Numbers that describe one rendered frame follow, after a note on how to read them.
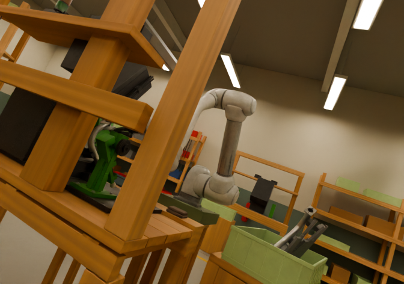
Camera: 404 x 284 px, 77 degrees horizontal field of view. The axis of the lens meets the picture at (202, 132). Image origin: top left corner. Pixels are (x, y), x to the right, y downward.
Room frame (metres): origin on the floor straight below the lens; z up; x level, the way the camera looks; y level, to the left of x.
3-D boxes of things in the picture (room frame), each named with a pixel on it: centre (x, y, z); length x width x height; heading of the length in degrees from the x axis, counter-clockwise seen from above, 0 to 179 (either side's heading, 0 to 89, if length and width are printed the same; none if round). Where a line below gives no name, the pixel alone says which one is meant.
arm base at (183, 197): (1.86, -0.07, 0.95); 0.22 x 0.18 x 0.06; 76
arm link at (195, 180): (1.85, -0.10, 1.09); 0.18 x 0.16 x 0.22; 64
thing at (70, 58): (1.16, 0.61, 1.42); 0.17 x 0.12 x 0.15; 66
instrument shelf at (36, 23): (1.16, 0.73, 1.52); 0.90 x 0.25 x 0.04; 66
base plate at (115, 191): (1.39, 0.63, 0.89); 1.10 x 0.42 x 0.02; 66
